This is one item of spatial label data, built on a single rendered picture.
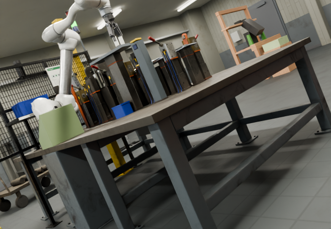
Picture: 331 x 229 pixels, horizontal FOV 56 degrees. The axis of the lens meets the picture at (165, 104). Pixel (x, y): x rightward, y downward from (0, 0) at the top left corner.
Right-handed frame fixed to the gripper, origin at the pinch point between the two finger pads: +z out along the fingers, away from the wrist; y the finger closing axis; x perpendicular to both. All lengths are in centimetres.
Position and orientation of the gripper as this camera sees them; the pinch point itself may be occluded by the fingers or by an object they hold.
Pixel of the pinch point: (119, 42)
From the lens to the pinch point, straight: 232.1
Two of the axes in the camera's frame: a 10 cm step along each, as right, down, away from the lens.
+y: 3.4, -2.0, 9.2
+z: 3.9, 9.2, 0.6
